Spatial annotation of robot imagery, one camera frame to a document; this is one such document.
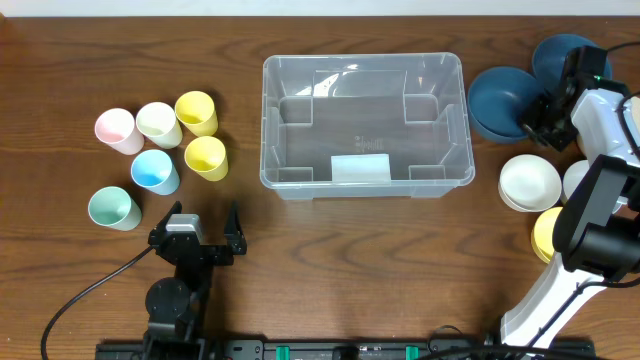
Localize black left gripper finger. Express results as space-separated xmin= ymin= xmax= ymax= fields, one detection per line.
xmin=151 ymin=201 xmax=182 ymax=235
xmin=224 ymin=201 xmax=247 ymax=255

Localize dark blue bowl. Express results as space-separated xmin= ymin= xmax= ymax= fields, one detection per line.
xmin=531 ymin=34 xmax=597 ymax=95
xmin=467 ymin=66 xmax=544 ymax=144

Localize light grey small bowl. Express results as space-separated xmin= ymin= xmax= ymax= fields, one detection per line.
xmin=561 ymin=160 xmax=590 ymax=204

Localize white small bowl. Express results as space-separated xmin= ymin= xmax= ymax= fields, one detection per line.
xmin=498 ymin=154 xmax=562 ymax=212

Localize yellow small bowl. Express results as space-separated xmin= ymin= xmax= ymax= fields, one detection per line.
xmin=531 ymin=207 xmax=562 ymax=263

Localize clear plastic storage bin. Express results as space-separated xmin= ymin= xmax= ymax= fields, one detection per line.
xmin=260 ymin=52 xmax=476 ymax=200

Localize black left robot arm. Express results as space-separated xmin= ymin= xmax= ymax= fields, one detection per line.
xmin=142 ymin=202 xmax=247 ymax=359

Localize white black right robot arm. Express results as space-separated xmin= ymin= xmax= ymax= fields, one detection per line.
xmin=500 ymin=46 xmax=639 ymax=354

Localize mint green plastic cup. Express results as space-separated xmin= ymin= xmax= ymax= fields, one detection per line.
xmin=88 ymin=186 xmax=142 ymax=231

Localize light blue plastic cup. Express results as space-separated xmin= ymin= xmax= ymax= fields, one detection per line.
xmin=130 ymin=149 xmax=180 ymax=196

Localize near yellow plastic cup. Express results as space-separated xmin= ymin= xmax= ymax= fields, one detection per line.
xmin=184 ymin=136 xmax=228 ymax=181

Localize yellow plastic cup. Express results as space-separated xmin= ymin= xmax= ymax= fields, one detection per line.
xmin=184 ymin=136 xmax=228 ymax=181
xmin=174 ymin=91 xmax=218 ymax=137

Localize cream white plastic cup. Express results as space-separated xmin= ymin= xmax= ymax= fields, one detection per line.
xmin=135 ymin=102 xmax=183 ymax=149

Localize pink plastic cup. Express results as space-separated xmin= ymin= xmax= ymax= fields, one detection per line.
xmin=94 ymin=108 xmax=144 ymax=155

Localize far yellow plastic cup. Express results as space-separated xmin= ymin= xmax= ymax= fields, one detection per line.
xmin=174 ymin=91 xmax=218 ymax=137

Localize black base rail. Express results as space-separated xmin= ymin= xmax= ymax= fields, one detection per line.
xmin=94 ymin=337 xmax=597 ymax=360

